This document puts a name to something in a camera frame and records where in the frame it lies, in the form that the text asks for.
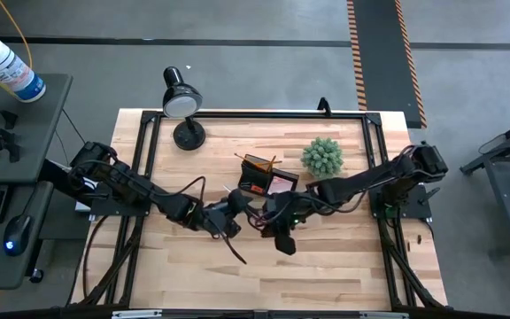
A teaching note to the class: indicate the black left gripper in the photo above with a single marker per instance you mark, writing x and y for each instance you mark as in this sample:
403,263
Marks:
217,219

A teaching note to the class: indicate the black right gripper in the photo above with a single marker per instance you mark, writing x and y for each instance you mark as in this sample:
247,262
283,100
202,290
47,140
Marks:
286,215

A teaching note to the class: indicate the orange eraser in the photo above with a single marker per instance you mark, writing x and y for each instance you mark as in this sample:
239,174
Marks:
257,190

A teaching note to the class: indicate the orange pencil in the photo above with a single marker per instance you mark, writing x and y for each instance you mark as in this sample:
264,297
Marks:
244,159
264,165
273,159

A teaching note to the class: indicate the pink sticky note pad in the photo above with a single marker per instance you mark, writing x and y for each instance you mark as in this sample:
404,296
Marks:
280,185

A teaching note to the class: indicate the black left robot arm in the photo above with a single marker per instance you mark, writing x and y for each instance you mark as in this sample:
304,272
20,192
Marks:
122,181

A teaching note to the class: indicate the black mesh desk organizer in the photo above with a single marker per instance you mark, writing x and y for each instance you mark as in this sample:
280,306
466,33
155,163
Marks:
255,179

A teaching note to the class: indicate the green artificial potted plant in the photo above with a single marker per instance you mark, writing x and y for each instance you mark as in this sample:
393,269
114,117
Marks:
322,157

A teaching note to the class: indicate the black desk lamp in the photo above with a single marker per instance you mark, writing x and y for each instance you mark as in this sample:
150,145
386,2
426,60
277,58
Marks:
182,104

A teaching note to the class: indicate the black floor mat striped edges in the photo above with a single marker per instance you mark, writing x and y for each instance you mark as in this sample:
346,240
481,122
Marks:
379,57

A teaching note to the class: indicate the grey side desk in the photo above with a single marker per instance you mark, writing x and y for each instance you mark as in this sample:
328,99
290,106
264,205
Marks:
38,133

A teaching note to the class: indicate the black computer mouse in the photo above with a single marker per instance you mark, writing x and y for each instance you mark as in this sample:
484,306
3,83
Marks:
16,235

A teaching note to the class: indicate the small black plastic part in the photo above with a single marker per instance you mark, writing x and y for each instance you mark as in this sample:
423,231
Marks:
9,119

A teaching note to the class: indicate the white wipes canister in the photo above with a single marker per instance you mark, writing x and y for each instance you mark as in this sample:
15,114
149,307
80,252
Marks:
7,66

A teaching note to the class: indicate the black aluminium table frame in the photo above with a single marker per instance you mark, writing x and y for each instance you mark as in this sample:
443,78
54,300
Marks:
259,114

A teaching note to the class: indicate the black camera bracket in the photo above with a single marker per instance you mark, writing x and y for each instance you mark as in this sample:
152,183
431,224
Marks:
324,108

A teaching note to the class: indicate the black frame table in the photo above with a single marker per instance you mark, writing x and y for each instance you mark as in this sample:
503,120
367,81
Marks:
509,199

